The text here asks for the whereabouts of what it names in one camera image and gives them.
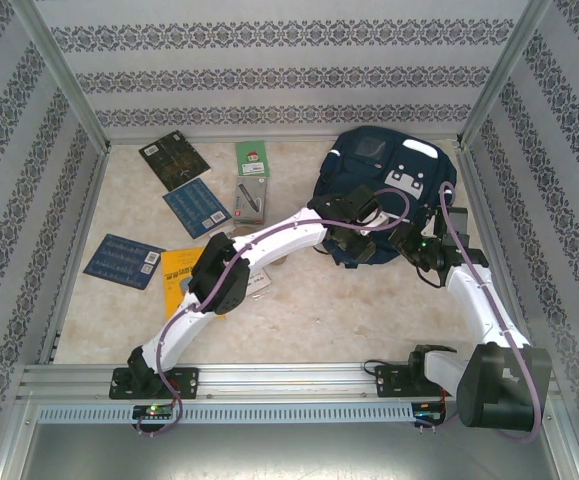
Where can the white packet with red print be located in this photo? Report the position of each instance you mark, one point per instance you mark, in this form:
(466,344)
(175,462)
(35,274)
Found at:
(259,282)

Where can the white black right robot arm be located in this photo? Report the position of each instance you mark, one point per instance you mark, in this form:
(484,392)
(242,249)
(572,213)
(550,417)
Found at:
(479,300)

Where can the aluminium mounting rail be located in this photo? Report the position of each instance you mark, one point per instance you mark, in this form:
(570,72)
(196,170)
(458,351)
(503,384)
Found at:
(279,380)

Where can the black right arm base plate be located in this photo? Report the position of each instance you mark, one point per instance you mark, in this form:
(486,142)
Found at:
(389,382)

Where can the blue book with white sticker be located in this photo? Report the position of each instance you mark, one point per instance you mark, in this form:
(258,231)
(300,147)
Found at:
(119,260)
(196,207)

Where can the black book with barcode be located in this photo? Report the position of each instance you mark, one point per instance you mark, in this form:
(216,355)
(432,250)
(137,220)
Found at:
(174,160)

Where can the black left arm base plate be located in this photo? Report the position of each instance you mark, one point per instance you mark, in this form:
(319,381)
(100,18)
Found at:
(186,382)

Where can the aluminium corner post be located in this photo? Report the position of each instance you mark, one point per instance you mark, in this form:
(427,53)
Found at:
(504,75)
(64,75)

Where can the right aluminium side rail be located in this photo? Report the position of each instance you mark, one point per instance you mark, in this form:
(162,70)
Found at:
(494,240)

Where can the left aluminium corner post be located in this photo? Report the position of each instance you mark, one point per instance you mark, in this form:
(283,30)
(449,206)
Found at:
(64,75)

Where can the right aluminium corner post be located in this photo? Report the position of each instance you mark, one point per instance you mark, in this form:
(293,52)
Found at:
(504,75)

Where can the grey pen box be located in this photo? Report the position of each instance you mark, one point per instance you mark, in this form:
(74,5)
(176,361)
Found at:
(249,200)

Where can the yellow workbook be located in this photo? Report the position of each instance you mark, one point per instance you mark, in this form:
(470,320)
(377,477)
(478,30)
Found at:
(174,280)

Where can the green booklet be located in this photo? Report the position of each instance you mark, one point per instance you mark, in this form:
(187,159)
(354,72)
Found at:
(252,157)

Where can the navy blue student backpack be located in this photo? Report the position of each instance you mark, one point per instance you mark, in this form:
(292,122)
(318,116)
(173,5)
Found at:
(409,165)

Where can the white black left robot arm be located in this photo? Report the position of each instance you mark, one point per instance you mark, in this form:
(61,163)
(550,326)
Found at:
(279,240)

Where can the grey sheet metal shelf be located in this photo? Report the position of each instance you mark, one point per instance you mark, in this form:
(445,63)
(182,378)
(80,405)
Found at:
(289,455)

